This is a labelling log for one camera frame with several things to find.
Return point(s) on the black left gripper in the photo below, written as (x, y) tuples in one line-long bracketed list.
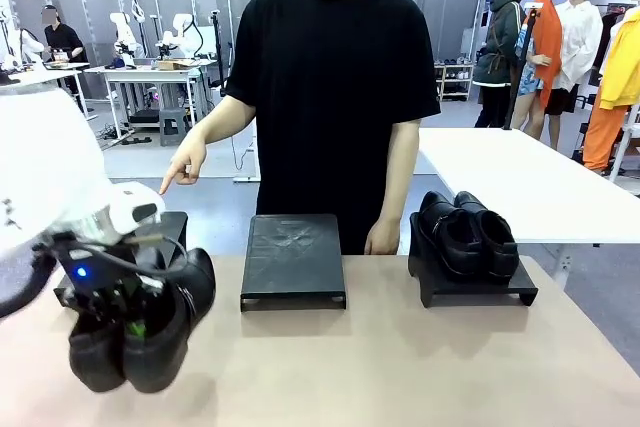
[(87, 272)]

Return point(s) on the black textured leather shoe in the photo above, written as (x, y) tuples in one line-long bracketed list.
[(95, 362), (160, 352)]

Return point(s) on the black smooth leather shoe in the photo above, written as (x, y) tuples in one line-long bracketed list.
[(445, 242), (492, 242)]

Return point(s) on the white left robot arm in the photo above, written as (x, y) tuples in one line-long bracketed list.
[(45, 157)]

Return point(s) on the person's right forearm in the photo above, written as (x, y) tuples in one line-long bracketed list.
[(225, 119)]

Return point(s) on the person's left forearm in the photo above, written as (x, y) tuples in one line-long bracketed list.
[(397, 192)]

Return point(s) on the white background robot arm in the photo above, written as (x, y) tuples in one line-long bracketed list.
[(180, 32), (122, 32), (27, 44)]

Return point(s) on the black shoe stand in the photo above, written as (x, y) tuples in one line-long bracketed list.
[(475, 292), (292, 257), (175, 227)]

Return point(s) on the background person in black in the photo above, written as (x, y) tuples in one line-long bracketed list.
[(65, 39)]

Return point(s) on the person in black t-shirt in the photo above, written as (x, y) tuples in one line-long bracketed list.
[(330, 97)]

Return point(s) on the person's right hand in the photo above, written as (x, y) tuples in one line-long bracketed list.
[(190, 162)]

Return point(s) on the person's left hand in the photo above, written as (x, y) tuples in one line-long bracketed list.
[(384, 239)]

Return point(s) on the grey plastic stool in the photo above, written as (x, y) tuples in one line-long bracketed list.
[(175, 127)]

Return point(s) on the white background desk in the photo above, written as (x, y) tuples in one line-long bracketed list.
[(145, 74), (50, 72)]

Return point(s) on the cardboard box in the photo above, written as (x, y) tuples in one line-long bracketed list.
[(170, 65)]

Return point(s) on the white table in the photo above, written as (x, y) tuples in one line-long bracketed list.
[(500, 172)]

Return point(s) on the white shoe rack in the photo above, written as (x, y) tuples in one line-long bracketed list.
[(455, 82)]

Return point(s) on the mannequin in dark jacket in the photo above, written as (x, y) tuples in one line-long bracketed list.
[(500, 47)]

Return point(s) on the mannequin in orange vest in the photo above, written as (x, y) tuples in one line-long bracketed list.
[(545, 47)]

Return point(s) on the mannequin in white shirt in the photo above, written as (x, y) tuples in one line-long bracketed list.
[(580, 47)]

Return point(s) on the yellow jacket orange trousers outfit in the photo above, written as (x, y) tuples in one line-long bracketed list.
[(617, 77)]

